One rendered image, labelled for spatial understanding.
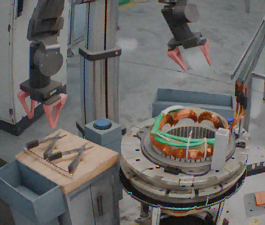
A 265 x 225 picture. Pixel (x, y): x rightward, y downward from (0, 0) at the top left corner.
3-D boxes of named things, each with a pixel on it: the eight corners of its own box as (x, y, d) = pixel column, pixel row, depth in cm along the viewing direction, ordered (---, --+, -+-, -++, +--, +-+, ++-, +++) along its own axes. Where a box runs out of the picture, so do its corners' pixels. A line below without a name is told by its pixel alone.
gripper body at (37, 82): (45, 101, 103) (44, 69, 100) (19, 91, 108) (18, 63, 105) (63, 90, 108) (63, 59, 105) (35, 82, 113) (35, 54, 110)
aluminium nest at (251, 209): (268, 212, 131) (270, 207, 130) (246, 217, 131) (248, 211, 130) (263, 194, 141) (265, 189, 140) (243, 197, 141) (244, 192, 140)
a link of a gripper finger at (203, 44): (215, 67, 133) (202, 38, 130) (194, 73, 136) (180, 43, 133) (217, 59, 138) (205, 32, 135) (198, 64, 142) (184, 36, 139)
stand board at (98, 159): (66, 195, 103) (64, 187, 102) (15, 164, 113) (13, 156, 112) (119, 161, 118) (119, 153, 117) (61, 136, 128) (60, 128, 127)
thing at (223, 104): (223, 171, 159) (233, 94, 146) (222, 187, 149) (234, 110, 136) (153, 170, 162) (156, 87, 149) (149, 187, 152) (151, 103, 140)
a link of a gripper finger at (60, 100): (51, 136, 106) (48, 97, 102) (31, 127, 109) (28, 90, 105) (69, 125, 111) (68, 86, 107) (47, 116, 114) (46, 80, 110)
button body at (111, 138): (123, 198, 147) (121, 125, 135) (106, 206, 142) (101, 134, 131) (107, 189, 151) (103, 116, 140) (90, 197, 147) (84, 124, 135)
